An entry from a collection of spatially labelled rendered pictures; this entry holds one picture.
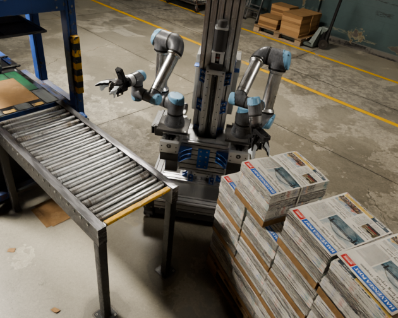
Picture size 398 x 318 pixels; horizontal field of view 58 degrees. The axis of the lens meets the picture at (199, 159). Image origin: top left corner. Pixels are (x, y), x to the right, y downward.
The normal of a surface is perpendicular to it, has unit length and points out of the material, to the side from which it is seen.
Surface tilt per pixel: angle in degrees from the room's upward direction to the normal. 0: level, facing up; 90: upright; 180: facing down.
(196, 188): 0
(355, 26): 90
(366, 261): 1
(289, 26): 90
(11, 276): 0
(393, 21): 90
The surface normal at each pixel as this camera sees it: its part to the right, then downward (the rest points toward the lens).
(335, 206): 0.10, -0.81
